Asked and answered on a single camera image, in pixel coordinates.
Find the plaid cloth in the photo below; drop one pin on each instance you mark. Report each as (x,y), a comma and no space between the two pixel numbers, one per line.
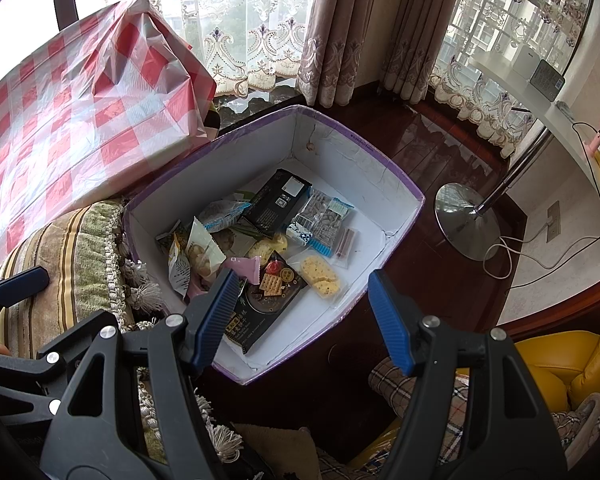
(382,385)

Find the chrome desk stand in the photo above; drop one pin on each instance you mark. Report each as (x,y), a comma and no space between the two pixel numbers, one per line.
(462,220)

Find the grey flat device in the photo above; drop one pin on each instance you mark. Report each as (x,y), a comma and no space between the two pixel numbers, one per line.
(547,80)

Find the green snack packet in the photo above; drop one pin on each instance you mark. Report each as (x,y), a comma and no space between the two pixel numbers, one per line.
(166,236)

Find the pink snack packet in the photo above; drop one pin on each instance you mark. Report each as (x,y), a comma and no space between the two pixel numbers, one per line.
(245,266)

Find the white lace curtain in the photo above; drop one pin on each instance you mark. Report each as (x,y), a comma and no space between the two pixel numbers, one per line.
(250,25)
(500,85)

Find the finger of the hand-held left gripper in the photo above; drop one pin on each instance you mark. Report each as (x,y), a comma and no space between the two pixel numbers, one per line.
(77,332)
(22,281)

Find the clear yellow cookie packet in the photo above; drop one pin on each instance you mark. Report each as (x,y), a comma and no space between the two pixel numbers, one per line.
(266,249)
(320,275)

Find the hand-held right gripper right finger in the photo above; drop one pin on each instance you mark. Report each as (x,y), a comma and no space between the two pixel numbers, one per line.
(392,320)

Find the pinkish brown patterned curtain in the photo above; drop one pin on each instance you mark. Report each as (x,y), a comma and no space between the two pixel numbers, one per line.
(340,35)

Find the long black cracker packet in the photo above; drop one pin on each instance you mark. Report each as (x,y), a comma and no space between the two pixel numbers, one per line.
(265,310)

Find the orange white snack packet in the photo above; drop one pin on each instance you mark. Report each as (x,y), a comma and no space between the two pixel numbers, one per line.
(179,270)

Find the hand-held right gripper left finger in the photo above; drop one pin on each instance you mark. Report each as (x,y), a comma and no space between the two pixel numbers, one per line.
(215,320)

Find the clear nut packet blue ends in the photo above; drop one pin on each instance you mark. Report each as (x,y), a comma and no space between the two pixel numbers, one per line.
(325,220)

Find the red white checked tablecloth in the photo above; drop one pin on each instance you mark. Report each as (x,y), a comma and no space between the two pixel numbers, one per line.
(80,110)

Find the white curved desk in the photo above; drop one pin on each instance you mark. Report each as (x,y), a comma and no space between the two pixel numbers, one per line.
(545,110)

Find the beige round cookie packet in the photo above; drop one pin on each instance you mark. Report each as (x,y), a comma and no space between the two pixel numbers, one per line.
(202,252)

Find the striped fringed blanket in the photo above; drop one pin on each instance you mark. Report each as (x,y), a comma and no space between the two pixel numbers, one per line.
(65,250)

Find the grey remote control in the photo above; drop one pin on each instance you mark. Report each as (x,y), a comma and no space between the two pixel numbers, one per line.
(564,109)

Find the brown cushion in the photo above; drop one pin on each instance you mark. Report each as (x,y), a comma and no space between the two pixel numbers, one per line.
(275,452)

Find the white cardboard box purple rim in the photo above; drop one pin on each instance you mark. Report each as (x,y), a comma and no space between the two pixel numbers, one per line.
(340,160)

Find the white device box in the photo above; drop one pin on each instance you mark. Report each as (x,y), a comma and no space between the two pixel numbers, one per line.
(522,60)

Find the floor power socket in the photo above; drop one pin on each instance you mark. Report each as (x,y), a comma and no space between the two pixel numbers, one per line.
(553,217)

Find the yellow leather armchair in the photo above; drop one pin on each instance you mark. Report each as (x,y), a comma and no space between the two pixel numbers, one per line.
(545,365)

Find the clear red stick packet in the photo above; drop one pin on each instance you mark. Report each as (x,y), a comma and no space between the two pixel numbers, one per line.
(347,246)

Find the black boxy snack packet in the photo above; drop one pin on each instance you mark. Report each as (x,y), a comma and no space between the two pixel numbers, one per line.
(275,200)

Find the small blue white packet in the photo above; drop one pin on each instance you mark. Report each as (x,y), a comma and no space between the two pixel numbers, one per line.
(299,234)

